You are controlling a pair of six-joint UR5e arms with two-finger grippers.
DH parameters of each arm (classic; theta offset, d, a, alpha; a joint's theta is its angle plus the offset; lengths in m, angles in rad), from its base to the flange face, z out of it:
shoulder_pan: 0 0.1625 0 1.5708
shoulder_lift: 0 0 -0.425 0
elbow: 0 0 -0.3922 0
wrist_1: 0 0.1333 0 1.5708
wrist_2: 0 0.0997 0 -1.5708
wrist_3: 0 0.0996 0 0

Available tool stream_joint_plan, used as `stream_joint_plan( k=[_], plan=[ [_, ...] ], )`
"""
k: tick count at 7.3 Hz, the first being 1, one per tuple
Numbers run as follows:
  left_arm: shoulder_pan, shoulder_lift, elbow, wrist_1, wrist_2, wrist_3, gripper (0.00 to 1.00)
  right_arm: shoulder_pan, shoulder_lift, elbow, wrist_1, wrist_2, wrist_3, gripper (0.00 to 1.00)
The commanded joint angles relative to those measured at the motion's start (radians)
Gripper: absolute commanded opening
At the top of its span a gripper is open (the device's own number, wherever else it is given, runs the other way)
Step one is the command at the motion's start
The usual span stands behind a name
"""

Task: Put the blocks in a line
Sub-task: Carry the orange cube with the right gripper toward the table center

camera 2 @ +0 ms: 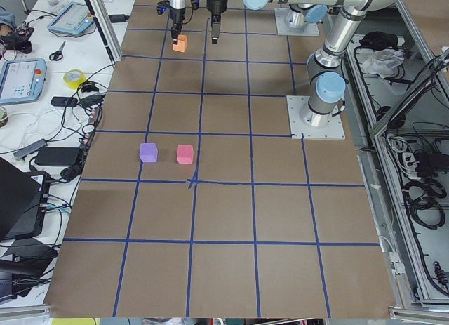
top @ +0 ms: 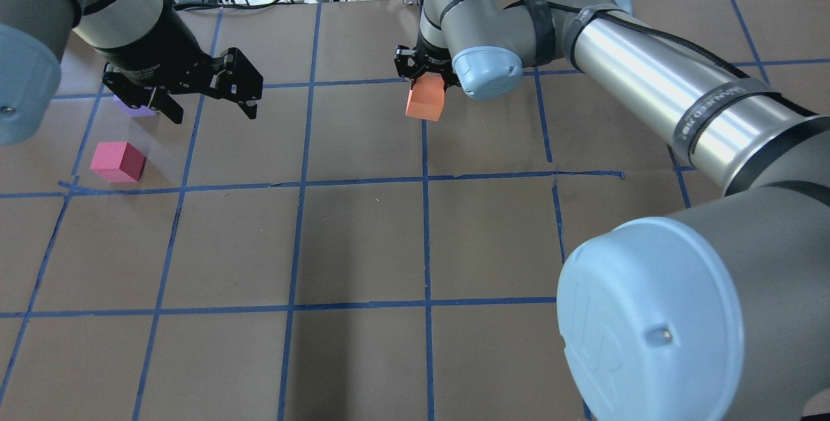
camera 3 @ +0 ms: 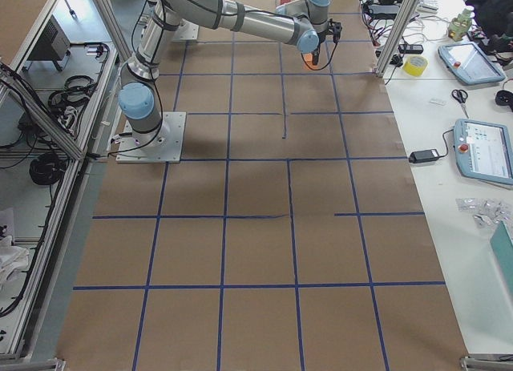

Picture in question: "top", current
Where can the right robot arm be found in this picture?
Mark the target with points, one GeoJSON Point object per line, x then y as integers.
{"type": "Point", "coordinates": [674, 264]}

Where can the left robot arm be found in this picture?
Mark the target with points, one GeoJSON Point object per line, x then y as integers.
{"type": "Point", "coordinates": [34, 37]}

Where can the red foam cube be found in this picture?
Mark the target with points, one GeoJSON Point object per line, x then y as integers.
{"type": "Point", "coordinates": [118, 162]}

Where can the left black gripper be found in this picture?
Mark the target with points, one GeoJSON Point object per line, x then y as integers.
{"type": "Point", "coordinates": [150, 51]}

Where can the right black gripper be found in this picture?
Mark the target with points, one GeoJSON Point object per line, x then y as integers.
{"type": "Point", "coordinates": [415, 65]}

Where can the purple foam cube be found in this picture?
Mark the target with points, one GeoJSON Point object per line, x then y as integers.
{"type": "Point", "coordinates": [134, 111]}

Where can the orange foam cube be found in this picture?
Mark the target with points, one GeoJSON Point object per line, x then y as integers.
{"type": "Point", "coordinates": [426, 98]}

